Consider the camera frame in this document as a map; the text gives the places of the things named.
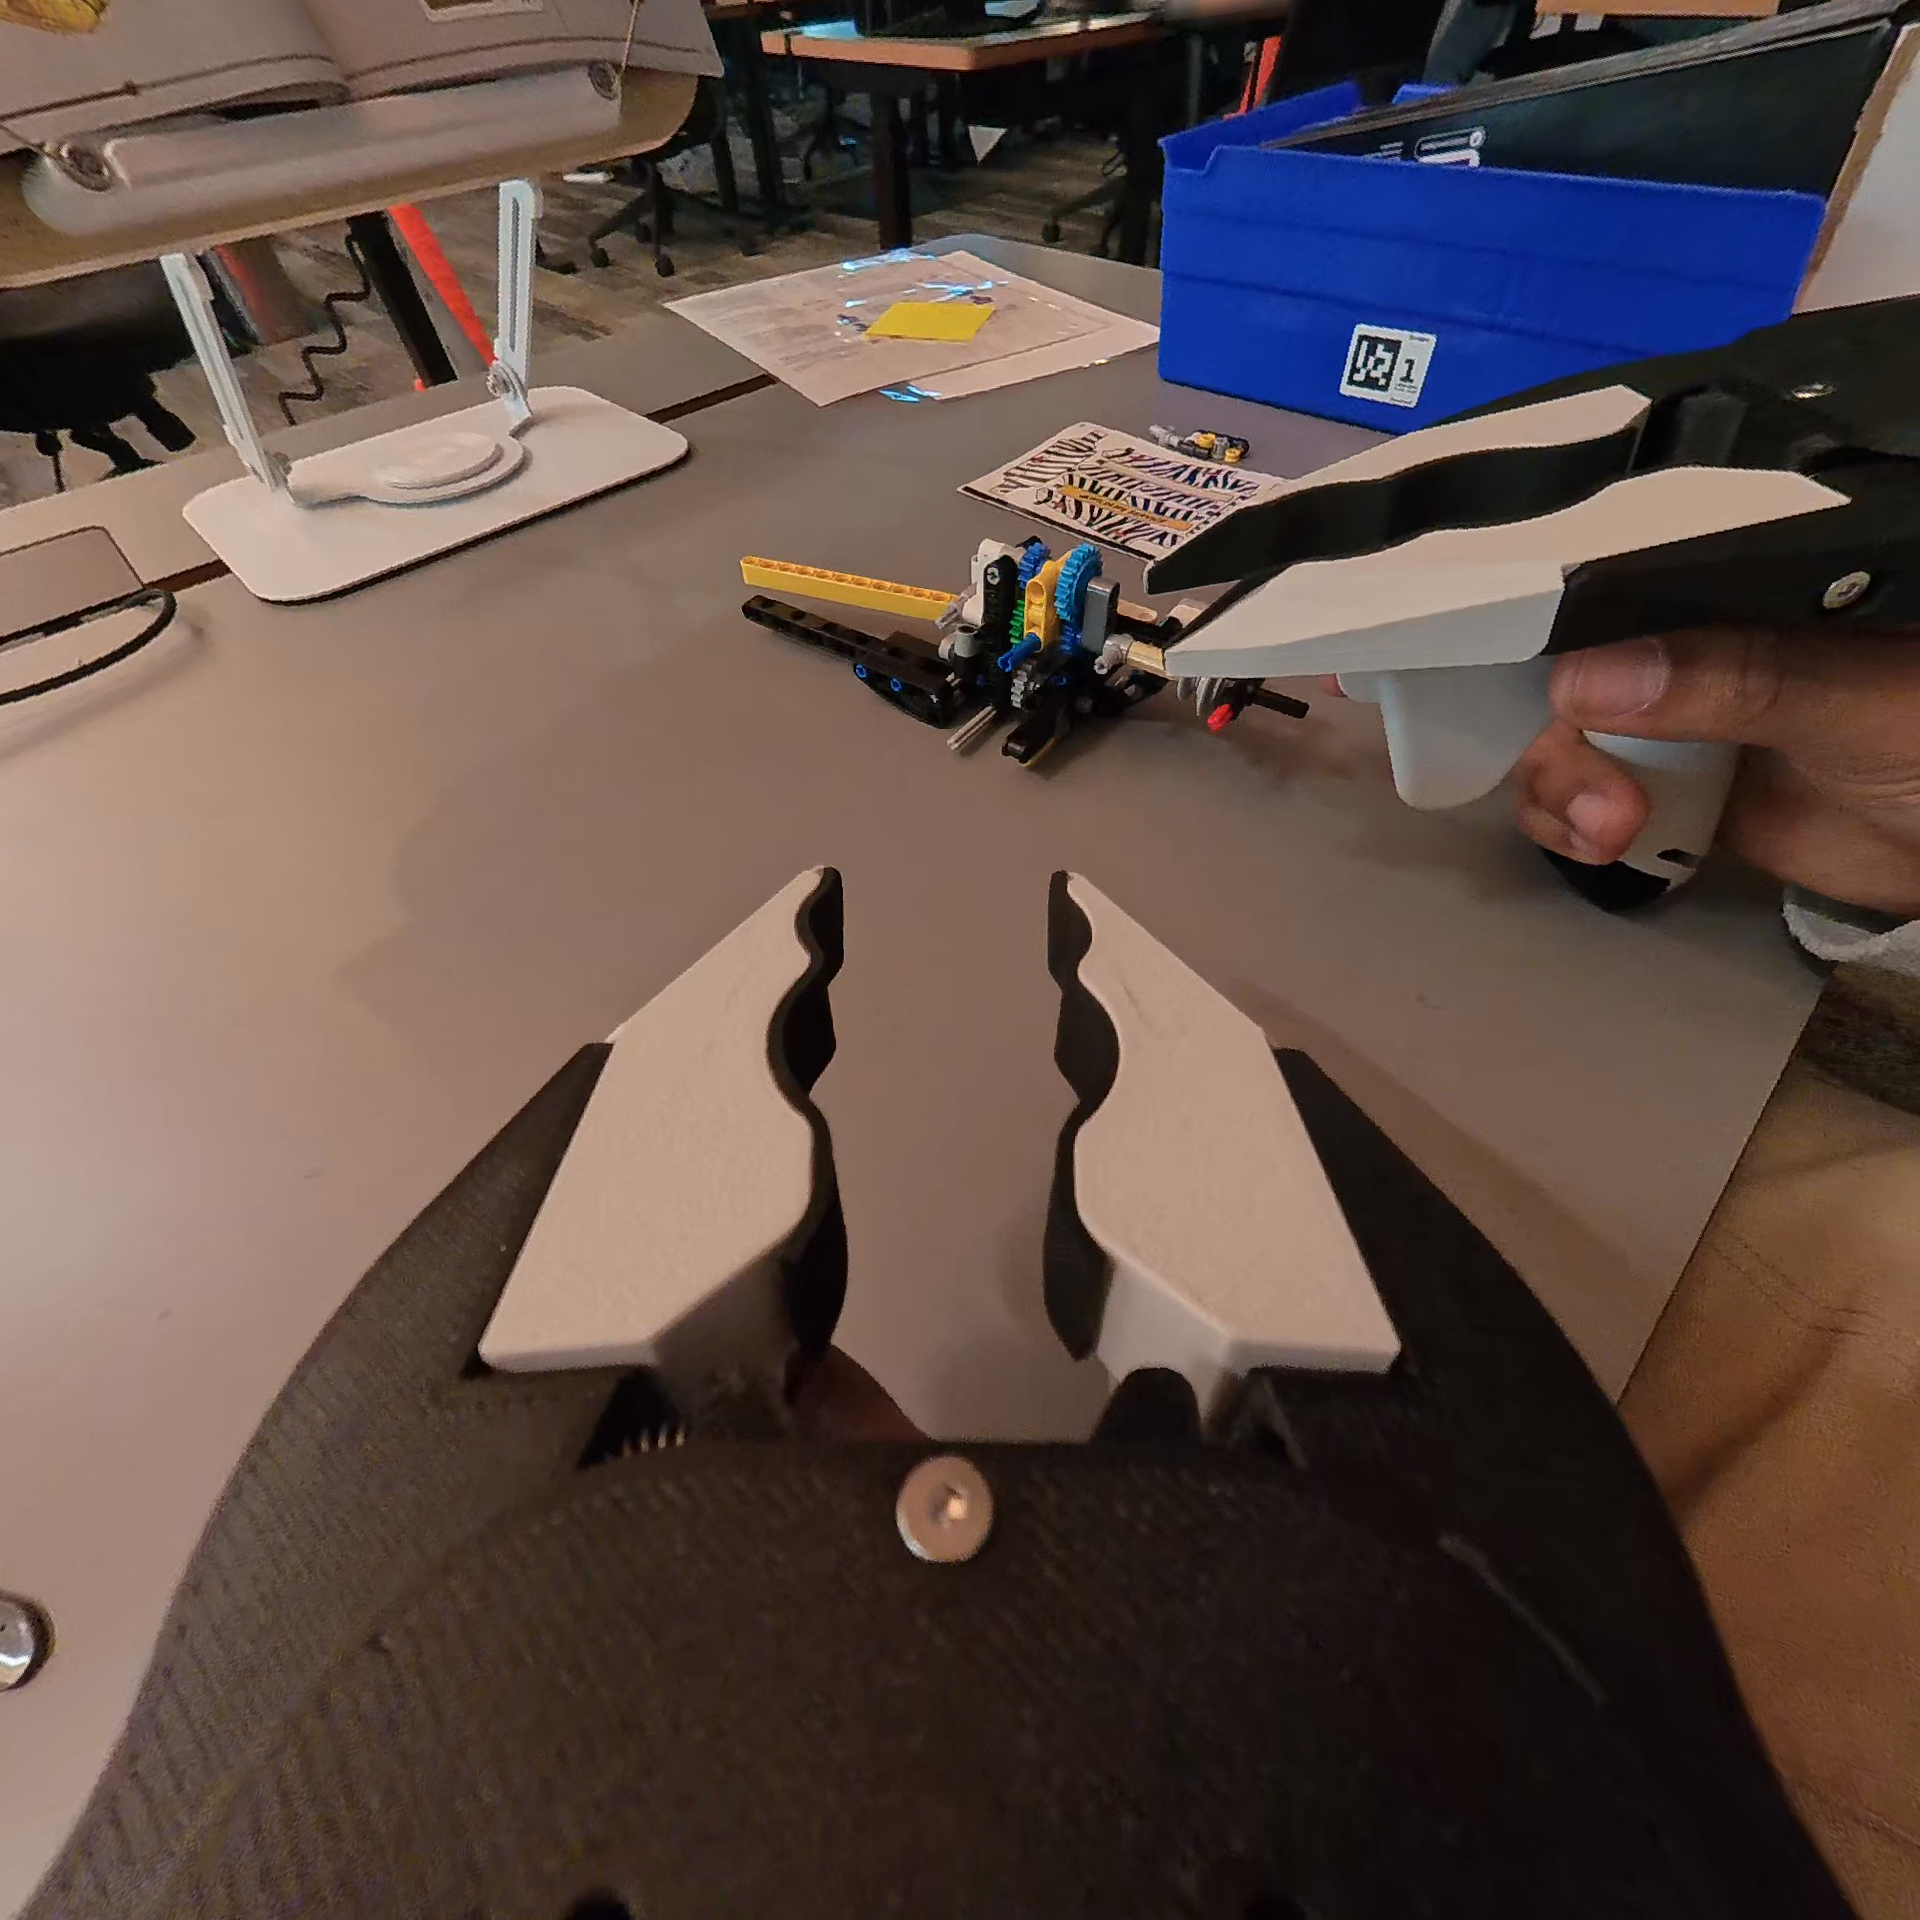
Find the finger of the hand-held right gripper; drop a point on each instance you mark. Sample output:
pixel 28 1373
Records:
pixel 1469 446
pixel 1395 623

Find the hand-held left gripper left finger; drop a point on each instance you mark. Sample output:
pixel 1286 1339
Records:
pixel 674 1186

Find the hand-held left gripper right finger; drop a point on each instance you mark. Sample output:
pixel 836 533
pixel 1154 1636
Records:
pixel 1214 1202

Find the multicoloured lego technic assembly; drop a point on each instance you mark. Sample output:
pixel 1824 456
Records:
pixel 1049 645

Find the yellow lego beam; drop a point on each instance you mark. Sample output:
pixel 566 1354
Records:
pixel 838 574

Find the small loose lego parts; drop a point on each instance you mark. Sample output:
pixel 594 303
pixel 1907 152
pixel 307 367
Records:
pixel 1208 444

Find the person's right hand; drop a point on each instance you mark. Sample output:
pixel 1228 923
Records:
pixel 1828 765

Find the blue plastic bin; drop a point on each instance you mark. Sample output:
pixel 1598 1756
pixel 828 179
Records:
pixel 1500 270

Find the zebra striped sticker sheet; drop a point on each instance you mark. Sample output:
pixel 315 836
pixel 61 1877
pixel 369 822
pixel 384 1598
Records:
pixel 1109 487

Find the black cardboard box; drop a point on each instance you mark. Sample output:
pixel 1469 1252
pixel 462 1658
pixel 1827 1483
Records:
pixel 1651 120

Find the clear plastic bag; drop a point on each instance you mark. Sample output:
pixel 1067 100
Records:
pixel 1020 340

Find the yellow paper note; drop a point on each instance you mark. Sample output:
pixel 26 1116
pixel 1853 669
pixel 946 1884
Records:
pixel 930 320

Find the wooden background desk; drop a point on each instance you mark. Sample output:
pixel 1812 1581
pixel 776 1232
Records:
pixel 973 45

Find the person's tan trouser leg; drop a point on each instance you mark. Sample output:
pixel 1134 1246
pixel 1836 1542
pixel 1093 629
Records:
pixel 1828 1424

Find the white printed paper sheet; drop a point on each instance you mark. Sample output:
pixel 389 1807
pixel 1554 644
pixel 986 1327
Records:
pixel 779 323

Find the white book stand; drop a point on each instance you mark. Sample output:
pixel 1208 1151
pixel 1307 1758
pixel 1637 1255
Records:
pixel 450 494

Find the metal table screw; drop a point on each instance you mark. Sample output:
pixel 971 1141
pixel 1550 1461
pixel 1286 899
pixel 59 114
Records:
pixel 19 1643

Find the black office chair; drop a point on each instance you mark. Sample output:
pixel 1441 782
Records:
pixel 76 359
pixel 661 166

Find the orange bar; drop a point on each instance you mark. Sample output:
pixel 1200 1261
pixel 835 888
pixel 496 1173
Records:
pixel 442 284

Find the black metal frame leg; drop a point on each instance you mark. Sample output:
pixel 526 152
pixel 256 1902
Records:
pixel 394 300

